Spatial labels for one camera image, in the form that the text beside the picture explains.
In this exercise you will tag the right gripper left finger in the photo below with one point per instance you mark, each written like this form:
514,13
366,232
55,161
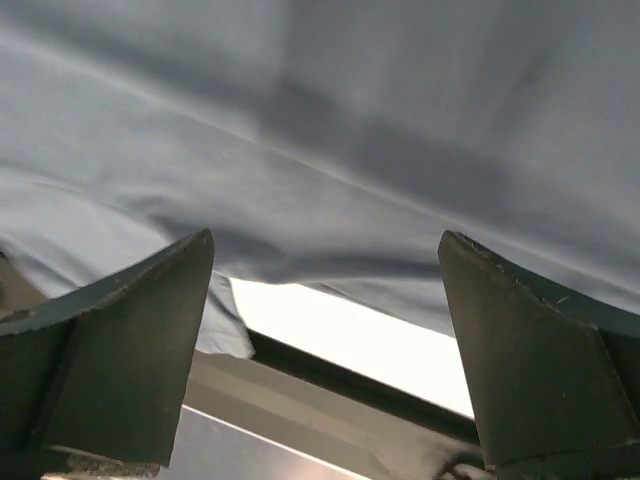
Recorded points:
96,378

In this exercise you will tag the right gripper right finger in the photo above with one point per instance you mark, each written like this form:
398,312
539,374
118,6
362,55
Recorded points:
553,374

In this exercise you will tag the grey blue polo shirt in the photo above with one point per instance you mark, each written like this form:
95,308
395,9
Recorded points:
324,143

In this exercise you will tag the aluminium front frame rail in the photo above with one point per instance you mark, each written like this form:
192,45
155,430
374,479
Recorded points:
289,398

